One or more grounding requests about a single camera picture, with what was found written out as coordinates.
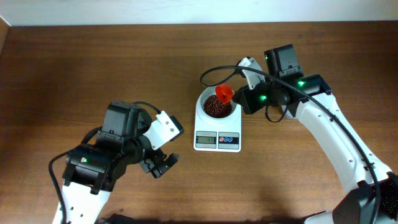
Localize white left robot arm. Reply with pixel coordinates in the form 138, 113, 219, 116
49, 101, 184, 223

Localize orange measuring scoop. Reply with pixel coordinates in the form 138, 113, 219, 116
215, 83, 234, 105

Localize red adzuki beans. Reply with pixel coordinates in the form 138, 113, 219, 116
203, 95, 232, 118

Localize black right camera cable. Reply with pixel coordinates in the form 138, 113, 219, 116
199, 65, 382, 224

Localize white digital kitchen scale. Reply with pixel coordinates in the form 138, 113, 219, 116
193, 93, 242, 152

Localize white round bowl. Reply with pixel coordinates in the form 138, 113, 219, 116
198, 84, 236, 119

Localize clear plastic bean container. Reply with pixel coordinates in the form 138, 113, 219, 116
281, 105, 297, 120

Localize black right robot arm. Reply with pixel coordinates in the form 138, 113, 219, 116
233, 44, 397, 223

